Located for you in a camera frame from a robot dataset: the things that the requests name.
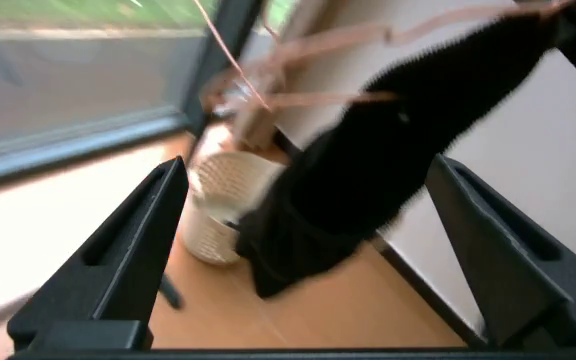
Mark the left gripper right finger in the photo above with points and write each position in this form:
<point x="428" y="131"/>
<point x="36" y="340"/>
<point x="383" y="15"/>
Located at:
<point x="505" y="280"/>

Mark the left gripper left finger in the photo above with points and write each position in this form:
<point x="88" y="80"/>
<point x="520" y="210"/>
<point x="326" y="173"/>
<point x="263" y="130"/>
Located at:
<point x="130" y="290"/>

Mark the black clothes rack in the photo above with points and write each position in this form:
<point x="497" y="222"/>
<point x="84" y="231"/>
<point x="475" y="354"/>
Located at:
<point x="170" y="292"/>

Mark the white laundry basket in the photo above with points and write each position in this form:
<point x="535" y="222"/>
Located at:
<point x="228" y="185"/>

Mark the window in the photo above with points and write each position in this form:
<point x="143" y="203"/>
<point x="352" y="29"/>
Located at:
<point x="68" y="75"/>

